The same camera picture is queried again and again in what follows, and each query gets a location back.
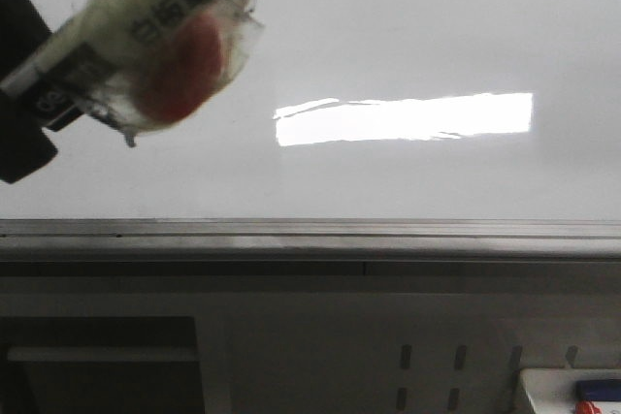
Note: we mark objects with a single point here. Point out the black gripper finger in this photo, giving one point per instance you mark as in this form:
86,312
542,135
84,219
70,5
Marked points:
25,149

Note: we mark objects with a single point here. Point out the white black whiteboard marker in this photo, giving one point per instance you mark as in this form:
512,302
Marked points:
137,66

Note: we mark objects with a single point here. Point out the grey perforated pen tray shelf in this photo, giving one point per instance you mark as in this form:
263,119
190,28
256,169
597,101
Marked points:
400,345

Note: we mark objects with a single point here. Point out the white plastic marker tray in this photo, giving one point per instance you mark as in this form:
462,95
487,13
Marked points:
547,390

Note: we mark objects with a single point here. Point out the red capped marker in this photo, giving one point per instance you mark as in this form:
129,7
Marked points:
587,407

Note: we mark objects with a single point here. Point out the blue capped marker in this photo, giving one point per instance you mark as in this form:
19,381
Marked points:
605,390

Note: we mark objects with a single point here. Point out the white whiteboard with aluminium frame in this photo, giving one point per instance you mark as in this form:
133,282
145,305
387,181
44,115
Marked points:
465,127

